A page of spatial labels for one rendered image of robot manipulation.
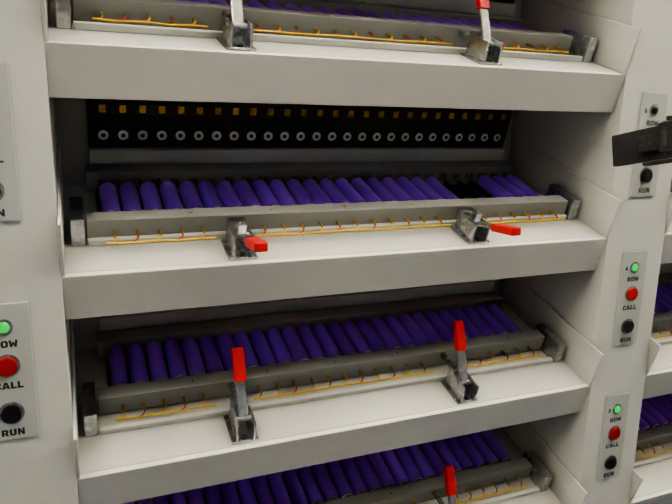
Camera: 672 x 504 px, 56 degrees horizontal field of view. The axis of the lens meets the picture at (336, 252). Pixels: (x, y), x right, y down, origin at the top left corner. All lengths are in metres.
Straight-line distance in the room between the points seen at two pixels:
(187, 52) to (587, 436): 0.67
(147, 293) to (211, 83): 0.20
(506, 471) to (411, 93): 0.54
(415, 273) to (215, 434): 0.27
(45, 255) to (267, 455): 0.30
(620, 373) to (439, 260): 0.33
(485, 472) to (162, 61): 0.67
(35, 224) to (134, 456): 0.24
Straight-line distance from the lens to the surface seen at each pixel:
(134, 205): 0.66
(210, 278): 0.60
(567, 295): 0.89
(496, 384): 0.82
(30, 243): 0.58
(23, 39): 0.57
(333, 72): 0.62
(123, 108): 0.73
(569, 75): 0.76
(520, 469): 0.96
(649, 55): 0.84
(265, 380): 0.72
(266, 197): 0.69
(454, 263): 0.70
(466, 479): 0.92
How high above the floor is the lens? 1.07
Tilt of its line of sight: 12 degrees down
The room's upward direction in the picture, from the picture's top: 1 degrees clockwise
